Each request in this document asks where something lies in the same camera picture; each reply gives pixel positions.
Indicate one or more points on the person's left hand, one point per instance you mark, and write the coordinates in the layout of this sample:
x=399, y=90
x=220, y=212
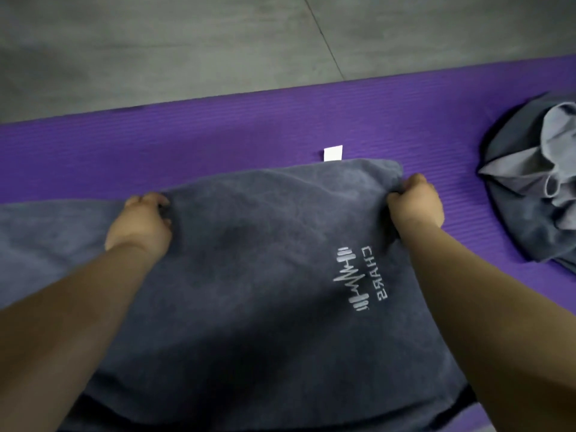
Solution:
x=139, y=229

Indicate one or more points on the person's right hand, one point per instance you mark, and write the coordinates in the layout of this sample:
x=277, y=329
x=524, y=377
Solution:
x=418, y=206

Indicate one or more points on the dark grey tagged towel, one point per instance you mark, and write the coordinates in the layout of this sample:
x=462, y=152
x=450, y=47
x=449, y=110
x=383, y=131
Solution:
x=270, y=229

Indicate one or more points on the whitish grey towel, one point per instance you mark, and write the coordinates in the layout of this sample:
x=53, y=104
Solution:
x=558, y=143

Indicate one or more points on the person's left forearm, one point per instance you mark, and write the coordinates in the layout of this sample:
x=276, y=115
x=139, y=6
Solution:
x=58, y=337

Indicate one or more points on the person's right forearm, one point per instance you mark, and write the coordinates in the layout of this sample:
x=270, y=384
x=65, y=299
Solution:
x=499, y=337

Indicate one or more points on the purple yoga mat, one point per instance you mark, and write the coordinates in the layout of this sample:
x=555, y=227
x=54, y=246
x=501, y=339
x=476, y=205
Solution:
x=180, y=134

